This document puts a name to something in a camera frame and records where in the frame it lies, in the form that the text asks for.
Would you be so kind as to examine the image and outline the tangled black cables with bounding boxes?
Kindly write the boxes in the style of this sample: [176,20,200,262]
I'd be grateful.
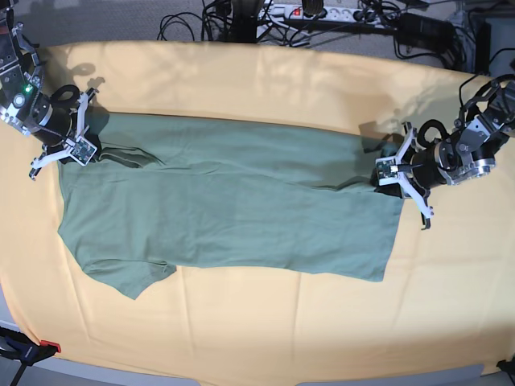
[156,0,472,73]

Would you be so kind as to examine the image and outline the black central stand post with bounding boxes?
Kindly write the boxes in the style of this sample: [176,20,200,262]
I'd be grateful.
[229,0,262,43]

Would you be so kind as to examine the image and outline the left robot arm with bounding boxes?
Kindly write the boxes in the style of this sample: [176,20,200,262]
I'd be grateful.
[371,73,514,199]

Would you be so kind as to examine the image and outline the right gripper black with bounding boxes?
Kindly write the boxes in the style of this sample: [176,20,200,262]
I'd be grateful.
[38,105,109,146]

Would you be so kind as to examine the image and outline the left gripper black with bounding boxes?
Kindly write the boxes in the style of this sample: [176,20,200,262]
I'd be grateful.
[374,146,446,199]

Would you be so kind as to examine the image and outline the black power adapter brick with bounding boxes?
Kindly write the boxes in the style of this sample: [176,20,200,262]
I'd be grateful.
[396,13,455,46]

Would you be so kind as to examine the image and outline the blue clamp with red pad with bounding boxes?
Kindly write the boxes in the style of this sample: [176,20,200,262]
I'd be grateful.
[1,326,61,386]

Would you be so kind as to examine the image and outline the black clamp at right corner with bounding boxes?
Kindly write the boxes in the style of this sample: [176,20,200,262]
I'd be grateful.
[496,356,515,377]

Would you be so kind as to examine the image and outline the green T-shirt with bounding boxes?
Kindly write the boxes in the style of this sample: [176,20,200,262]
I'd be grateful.
[58,114,402,298]

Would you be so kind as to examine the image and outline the black box on floor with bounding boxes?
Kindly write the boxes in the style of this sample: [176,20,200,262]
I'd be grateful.
[474,22,491,76]

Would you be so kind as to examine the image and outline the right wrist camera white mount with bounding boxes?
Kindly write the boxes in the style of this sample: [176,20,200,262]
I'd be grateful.
[29,88,98,181]

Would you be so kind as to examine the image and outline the white power strip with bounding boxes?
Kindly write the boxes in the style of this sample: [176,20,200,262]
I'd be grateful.
[262,2,392,29]

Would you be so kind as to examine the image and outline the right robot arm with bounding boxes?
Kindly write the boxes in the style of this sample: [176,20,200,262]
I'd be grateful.
[1,1,101,150]

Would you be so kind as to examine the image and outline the yellow table cloth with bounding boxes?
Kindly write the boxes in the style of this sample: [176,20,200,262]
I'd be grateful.
[1,41,514,385]

